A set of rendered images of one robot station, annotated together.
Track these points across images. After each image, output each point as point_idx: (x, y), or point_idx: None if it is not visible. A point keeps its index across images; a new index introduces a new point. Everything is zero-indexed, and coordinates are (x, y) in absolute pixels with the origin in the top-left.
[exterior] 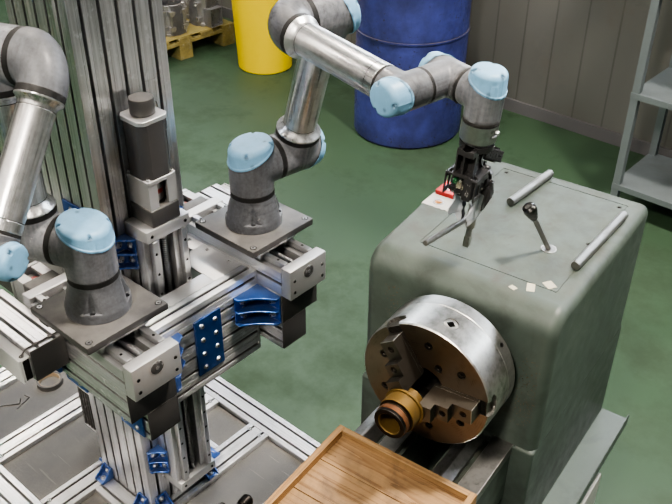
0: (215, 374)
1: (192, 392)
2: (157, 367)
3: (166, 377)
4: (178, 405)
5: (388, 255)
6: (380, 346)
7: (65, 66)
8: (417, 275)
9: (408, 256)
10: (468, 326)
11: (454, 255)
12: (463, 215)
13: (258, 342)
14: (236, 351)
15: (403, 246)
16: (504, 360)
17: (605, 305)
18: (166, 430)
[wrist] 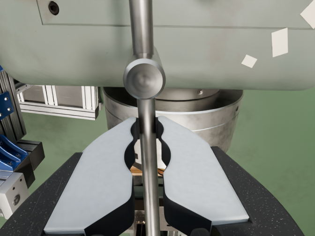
0: (14, 95)
1: (20, 112)
2: (17, 200)
3: (23, 185)
4: (34, 149)
5: (34, 79)
6: None
7: None
8: (98, 85)
9: (61, 72)
10: (206, 138)
11: (120, 28)
12: (138, 129)
13: None
14: (4, 78)
15: (35, 56)
16: (239, 109)
17: None
18: (43, 150)
